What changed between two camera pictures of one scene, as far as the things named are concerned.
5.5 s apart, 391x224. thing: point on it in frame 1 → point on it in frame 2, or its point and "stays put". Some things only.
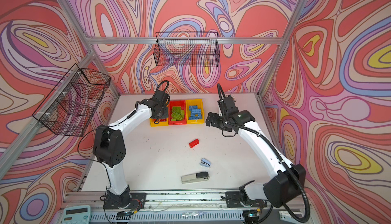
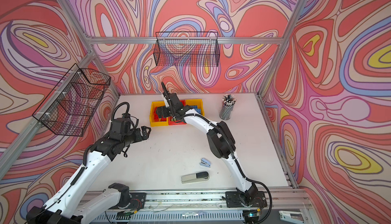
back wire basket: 197,49 stays put
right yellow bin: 195,112 stays put
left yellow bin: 161,123 stays put
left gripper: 166,115 → 139,137
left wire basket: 70,109 stays put
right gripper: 214,122 → 164,109
